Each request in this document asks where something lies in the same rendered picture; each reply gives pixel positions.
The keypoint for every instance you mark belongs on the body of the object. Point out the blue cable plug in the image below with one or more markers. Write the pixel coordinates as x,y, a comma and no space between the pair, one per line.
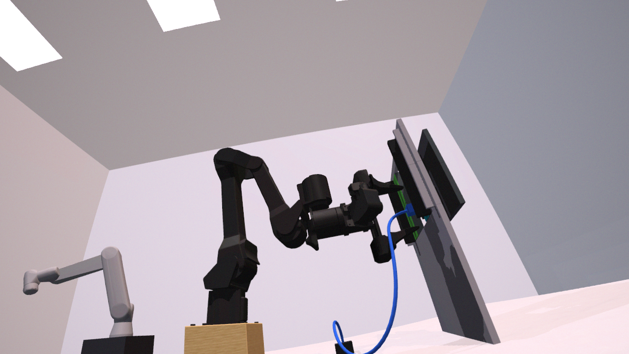
410,212

